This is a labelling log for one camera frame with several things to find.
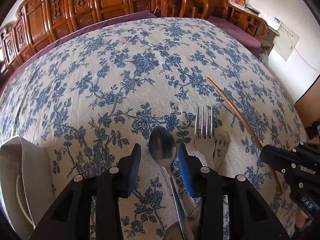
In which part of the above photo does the grey metal tray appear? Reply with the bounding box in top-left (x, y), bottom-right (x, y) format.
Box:
top-left (1, 135), bottom-right (55, 239)

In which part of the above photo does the metal fork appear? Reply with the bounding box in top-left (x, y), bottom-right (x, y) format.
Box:
top-left (194, 107), bottom-right (216, 170)

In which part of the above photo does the white box on side table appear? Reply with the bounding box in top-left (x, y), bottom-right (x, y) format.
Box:
top-left (264, 14), bottom-right (281, 31)

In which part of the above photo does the person's right hand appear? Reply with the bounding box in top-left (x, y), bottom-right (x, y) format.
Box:
top-left (295, 208), bottom-right (309, 229)

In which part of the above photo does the long carved wooden sofa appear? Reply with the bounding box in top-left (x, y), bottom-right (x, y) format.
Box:
top-left (0, 0), bottom-right (188, 78)

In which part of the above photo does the white wall panel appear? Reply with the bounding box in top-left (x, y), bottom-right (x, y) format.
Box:
top-left (273, 23), bottom-right (299, 61)

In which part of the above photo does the purple sofa cushion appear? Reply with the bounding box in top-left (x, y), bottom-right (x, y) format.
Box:
top-left (1, 10), bottom-right (157, 94)

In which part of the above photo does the carved wooden armchair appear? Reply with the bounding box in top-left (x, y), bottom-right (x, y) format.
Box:
top-left (191, 0), bottom-right (268, 41)

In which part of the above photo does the blue floral tablecloth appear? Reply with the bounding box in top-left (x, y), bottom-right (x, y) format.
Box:
top-left (1, 18), bottom-right (306, 239)

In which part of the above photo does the wooden side table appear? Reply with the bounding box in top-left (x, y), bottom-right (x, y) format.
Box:
top-left (260, 27), bottom-right (279, 55)

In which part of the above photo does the brown wooden chopstick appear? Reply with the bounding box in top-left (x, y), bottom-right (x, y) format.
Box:
top-left (206, 77), bottom-right (283, 194)

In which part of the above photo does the metal spoon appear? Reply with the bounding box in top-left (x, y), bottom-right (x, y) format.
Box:
top-left (149, 126), bottom-right (194, 239)

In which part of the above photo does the purple armchair cushion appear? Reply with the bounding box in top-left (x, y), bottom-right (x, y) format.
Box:
top-left (207, 16), bottom-right (261, 49)

